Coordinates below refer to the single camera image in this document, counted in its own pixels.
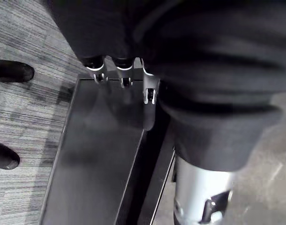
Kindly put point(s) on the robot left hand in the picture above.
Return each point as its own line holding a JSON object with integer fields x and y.
{"x": 203, "y": 70}

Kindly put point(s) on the dark robot foot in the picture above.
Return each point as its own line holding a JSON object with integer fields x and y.
{"x": 11, "y": 71}
{"x": 4, "y": 155}

